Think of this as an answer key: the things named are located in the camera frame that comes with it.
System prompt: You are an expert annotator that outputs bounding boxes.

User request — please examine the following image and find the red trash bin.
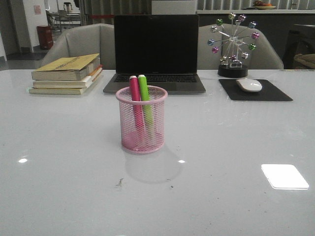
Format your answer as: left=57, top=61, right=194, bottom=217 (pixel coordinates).
left=36, top=26, right=53, bottom=49

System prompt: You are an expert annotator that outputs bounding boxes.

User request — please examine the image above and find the black mouse pad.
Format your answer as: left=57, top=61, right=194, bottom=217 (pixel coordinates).
left=218, top=79, right=294, bottom=102

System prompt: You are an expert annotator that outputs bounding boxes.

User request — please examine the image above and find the fruit bowl on counter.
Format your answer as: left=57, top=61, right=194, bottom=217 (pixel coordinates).
left=253, top=0, right=276, bottom=10

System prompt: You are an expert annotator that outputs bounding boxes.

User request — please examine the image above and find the grey left armchair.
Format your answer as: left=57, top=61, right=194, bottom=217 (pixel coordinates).
left=41, top=24, right=116, bottom=70

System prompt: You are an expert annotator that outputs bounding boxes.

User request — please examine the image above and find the white middle book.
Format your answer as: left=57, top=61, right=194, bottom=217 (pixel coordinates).
left=33, top=66, right=102, bottom=89

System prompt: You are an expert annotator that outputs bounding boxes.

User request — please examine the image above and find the red marker pen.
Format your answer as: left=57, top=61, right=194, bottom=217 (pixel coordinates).
left=129, top=75, right=144, bottom=135

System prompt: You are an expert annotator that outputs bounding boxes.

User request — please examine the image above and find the white computer mouse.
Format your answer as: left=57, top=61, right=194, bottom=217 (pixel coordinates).
left=236, top=78, right=262, bottom=92

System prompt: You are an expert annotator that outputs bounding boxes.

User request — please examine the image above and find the cream bottom book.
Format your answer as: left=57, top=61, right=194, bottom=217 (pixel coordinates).
left=28, top=75, right=101, bottom=95

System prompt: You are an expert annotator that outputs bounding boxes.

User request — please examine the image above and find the grey armchair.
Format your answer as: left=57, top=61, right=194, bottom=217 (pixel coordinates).
left=197, top=24, right=284, bottom=70
left=41, top=24, right=116, bottom=70

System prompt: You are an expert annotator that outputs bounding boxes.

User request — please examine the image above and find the yellow top book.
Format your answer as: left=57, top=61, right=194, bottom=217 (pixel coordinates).
left=31, top=53, right=100, bottom=81

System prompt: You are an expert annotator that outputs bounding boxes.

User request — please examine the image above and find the grey open laptop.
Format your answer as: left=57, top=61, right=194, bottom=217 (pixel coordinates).
left=103, top=14, right=206, bottom=94

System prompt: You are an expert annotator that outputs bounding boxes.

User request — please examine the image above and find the pink mesh pen holder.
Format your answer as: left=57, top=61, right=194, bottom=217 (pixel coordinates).
left=116, top=86, right=168, bottom=153

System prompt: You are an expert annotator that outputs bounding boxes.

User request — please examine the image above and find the ferris wheel desk ornament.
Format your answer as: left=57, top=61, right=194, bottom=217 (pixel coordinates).
left=207, top=12, right=260, bottom=78

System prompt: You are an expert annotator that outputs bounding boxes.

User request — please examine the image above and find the green marker pen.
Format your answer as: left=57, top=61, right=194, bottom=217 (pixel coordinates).
left=138, top=74, right=154, bottom=137

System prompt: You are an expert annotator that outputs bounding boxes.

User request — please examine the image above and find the grey right armchair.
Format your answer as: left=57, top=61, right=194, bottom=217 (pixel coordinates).
left=197, top=24, right=284, bottom=70

